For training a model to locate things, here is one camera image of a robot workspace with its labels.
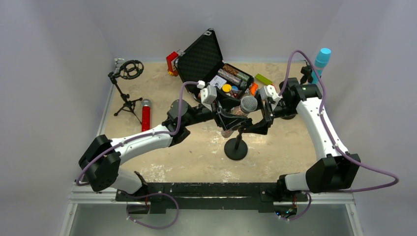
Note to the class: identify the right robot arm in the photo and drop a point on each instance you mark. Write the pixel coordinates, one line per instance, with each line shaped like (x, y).
(336, 167)

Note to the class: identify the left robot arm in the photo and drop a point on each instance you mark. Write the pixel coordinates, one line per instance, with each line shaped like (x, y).
(101, 162)

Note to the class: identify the black round-base mic stand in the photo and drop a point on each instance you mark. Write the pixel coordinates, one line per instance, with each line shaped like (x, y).
(235, 148)

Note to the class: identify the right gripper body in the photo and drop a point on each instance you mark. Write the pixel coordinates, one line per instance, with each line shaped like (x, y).
(267, 113)

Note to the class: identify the red toy block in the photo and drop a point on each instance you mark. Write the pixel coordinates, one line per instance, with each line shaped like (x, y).
(170, 59)

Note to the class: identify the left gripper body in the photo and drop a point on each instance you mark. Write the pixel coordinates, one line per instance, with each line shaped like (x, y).
(216, 113)

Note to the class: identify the blue microphone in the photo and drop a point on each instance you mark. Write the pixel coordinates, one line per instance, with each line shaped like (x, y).
(321, 61)

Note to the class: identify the tripod stand with shock mount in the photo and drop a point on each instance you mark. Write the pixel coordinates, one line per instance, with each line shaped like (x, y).
(124, 73)

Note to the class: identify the yellow chip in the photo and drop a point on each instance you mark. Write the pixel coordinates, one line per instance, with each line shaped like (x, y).
(227, 88)

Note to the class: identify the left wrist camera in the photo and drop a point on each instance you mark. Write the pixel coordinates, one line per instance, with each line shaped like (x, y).
(208, 94)

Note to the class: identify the orange curved toy track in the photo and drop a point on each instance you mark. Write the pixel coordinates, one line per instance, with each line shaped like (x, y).
(253, 89)

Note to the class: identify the red microphone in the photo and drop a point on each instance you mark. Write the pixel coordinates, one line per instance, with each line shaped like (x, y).
(146, 112)

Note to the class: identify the green toy brick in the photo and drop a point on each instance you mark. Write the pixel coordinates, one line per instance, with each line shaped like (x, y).
(262, 79)

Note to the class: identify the silver glitter microphone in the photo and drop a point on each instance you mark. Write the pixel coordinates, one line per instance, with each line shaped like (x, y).
(247, 105)

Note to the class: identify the black poker chip case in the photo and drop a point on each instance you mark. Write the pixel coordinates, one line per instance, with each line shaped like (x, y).
(203, 59)

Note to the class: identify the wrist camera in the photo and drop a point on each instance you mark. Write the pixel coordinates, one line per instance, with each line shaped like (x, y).
(208, 94)
(269, 92)

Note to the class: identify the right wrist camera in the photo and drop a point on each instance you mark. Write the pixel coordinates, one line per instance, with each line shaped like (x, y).
(269, 92)

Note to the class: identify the white card deck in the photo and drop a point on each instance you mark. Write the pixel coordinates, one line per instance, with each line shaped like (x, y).
(218, 82)

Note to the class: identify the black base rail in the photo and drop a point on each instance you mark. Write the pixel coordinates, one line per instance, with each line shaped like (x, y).
(263, 197)

